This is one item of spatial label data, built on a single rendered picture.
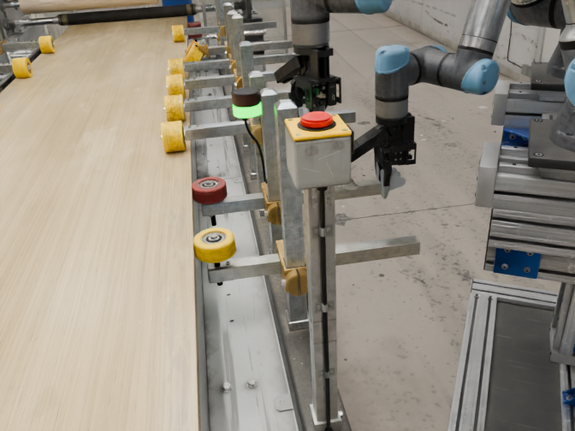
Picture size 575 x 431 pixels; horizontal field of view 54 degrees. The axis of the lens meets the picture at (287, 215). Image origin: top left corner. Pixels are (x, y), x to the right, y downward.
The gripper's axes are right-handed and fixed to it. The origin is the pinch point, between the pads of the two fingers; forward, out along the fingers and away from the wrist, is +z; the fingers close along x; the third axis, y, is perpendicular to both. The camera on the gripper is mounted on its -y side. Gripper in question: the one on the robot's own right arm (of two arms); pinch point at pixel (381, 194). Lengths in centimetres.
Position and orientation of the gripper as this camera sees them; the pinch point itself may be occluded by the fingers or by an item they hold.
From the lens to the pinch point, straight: 140.8
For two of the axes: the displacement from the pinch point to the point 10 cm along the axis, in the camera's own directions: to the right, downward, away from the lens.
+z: 0.7, 8.7, 4.8
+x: -1.6, -4.7, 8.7
